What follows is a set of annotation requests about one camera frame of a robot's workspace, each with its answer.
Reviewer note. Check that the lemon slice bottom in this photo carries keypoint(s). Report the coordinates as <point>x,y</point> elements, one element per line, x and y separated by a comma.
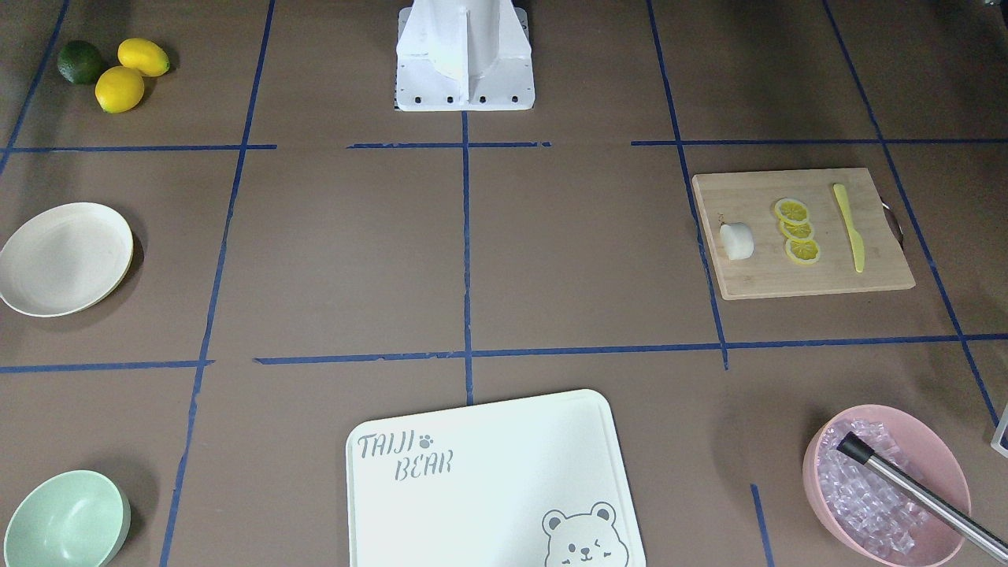
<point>802,251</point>

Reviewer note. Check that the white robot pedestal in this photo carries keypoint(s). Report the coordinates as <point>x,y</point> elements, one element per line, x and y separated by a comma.
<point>463,56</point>

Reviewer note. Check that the pink bowl with ice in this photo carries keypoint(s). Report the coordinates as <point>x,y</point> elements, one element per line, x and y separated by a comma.
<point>863,511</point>

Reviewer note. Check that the lemon slice top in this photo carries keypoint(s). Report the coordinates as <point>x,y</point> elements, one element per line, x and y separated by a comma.
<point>791,211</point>

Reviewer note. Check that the metal cutting board handle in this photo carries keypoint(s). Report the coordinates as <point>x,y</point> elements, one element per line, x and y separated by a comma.
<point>894,225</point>

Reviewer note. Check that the yellow lemon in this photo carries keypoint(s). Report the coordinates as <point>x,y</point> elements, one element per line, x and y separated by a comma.
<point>145,56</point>
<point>119,89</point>

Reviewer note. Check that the lemon slice middle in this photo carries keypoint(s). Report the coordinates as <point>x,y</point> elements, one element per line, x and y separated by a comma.
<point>798,232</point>

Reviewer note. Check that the white bear tray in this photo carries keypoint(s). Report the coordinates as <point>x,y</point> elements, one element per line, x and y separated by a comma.
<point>537,481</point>

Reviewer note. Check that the yellow plastic knife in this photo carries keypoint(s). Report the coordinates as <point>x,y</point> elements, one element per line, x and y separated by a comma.
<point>856,241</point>

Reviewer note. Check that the mint green bowl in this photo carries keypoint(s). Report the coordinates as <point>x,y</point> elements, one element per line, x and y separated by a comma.
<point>77,518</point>

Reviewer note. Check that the bamboo cutting board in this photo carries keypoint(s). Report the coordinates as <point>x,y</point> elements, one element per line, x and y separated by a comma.
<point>748,197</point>

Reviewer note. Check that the green lime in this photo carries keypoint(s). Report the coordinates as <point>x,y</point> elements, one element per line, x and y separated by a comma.
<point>80,63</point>

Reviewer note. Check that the yellow lemon upper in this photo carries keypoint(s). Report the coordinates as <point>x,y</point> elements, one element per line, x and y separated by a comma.
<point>145,56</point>

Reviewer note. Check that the lemon slice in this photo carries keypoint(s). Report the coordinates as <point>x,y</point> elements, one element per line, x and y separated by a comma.
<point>798,232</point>
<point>791,211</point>
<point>802,251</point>

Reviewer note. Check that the cream round plate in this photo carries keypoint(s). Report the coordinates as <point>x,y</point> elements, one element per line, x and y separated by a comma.
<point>65,260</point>

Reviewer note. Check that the white steamed bun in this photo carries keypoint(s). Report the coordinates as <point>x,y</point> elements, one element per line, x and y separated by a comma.
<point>737,240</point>

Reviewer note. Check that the yellow lemon lower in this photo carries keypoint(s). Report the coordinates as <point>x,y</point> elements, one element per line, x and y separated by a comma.
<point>119,89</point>

